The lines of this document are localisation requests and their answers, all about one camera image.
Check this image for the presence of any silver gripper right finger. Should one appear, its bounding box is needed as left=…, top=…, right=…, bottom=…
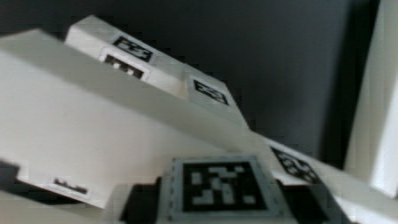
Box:
left=279, top=182, right=355, bottom=224

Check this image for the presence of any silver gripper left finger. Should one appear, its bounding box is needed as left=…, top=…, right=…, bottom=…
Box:
left=119, top=178, right=161, bottom=224

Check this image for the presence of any white tagged cube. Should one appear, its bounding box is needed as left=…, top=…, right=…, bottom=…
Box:
left=160, top=155, right=288, bottom=224

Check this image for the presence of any white chair backrest part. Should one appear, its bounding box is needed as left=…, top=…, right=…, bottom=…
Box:
left=0, top=30, right=398, bottom=224

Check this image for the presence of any white chair leg with tag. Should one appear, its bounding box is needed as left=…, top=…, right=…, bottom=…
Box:
left=66, top=15, right=186, bottom=98

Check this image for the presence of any white L-shaped fence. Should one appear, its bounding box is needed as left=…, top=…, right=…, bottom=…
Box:
left=344, top=0, right=398, bottom=198

